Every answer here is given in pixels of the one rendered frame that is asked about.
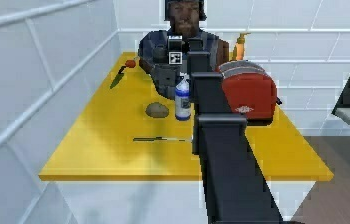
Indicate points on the bust of bearded man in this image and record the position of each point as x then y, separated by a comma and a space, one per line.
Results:
186, 16

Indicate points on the dark green utensil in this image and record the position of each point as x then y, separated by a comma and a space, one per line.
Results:
117, 80

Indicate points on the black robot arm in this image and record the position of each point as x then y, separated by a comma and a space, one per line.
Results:
226, 160

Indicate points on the brown potato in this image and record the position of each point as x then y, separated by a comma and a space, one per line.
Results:
157, 110

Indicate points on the orange pump bottle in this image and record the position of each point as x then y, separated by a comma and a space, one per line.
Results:
239, 50

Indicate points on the blue and white spray can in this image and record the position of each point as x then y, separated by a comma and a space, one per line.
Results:
182, 100

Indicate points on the red toaster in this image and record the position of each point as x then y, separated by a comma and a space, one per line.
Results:
248, 93

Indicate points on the yellow top white table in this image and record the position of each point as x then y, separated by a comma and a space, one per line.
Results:
116, 146

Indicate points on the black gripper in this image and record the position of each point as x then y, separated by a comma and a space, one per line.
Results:
164, 75

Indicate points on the red tomato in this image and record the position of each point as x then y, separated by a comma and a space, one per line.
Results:
130, 63

